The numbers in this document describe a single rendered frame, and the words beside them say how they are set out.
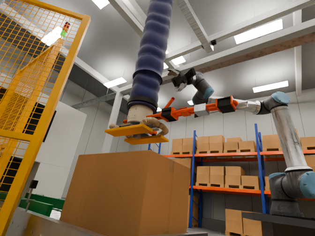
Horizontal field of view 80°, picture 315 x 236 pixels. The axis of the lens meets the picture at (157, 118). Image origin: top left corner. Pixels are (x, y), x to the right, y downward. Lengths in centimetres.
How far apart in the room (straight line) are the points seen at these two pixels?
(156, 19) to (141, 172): 132
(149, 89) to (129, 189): 72
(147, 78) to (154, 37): 40
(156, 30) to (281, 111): 114
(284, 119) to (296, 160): 29
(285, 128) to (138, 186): 110
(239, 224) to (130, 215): 742
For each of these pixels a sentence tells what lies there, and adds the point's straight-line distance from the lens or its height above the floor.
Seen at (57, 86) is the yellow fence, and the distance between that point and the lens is 147.
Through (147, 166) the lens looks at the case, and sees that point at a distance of 86.
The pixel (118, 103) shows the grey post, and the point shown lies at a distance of 462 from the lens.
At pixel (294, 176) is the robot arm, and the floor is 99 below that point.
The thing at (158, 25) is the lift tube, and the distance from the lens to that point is 174.
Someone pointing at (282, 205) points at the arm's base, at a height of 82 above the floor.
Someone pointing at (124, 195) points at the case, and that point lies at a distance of 93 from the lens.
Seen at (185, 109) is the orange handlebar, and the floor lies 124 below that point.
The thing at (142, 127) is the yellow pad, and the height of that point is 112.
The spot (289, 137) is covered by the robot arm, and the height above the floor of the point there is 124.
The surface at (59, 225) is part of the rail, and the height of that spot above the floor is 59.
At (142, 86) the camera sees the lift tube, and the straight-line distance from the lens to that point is 134.
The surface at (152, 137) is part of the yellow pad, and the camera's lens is 126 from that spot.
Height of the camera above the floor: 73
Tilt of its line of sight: 24 degrees up
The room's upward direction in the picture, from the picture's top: 8 degrees clockwise
